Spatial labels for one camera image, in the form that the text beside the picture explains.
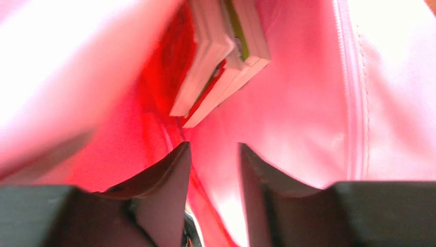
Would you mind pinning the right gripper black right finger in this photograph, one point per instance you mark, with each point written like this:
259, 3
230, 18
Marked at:
282, 211

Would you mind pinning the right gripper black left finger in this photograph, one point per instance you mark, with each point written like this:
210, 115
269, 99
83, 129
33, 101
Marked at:
146, 210

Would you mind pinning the pink student backpack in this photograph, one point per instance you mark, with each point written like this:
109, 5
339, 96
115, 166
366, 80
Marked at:
87, 88

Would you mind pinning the red lettered comic book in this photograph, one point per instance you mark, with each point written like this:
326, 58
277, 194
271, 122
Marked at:
213, 44

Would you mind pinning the green comic book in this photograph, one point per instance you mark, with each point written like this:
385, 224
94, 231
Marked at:
247, 32

